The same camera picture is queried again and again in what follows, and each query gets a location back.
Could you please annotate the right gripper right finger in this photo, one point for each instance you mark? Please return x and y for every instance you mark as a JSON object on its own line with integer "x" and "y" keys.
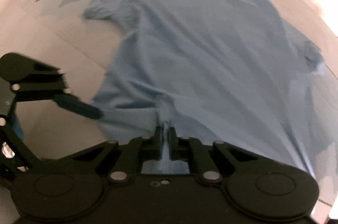
{"x": 195, "y": 154}

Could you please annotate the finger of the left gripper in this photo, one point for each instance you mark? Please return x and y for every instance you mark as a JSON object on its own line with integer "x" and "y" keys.
{"x": 74, "y": 104}

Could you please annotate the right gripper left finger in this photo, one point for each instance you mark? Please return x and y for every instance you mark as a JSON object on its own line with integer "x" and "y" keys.
{"x": 132, "y": 156}

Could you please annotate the light blue t-shirt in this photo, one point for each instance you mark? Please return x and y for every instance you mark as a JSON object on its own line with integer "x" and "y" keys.
{"x": 230, "y": 70}

